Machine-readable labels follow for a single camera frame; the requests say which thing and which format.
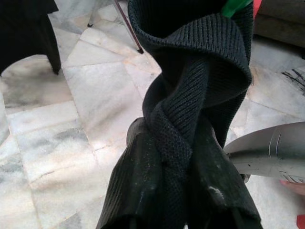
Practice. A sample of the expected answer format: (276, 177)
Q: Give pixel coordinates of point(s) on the silver metal clothes rack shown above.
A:
(129, 26)

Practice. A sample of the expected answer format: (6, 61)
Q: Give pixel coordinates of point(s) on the black shirt yellow-green print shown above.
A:
(190, 71)

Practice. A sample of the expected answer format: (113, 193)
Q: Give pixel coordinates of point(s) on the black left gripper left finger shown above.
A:
(133, 181)

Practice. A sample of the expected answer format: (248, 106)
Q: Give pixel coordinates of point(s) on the dark grey sofa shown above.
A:
(281, 21)

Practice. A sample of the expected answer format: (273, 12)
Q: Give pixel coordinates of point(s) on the red cushion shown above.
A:
(257, 6)

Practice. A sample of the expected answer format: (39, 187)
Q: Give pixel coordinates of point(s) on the green plastic hanger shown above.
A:
(232, 7)

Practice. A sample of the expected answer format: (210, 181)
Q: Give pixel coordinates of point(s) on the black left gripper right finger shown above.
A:
(221, 181)

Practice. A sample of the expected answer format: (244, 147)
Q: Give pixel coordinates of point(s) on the black shirt red collar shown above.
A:
(26, 33)

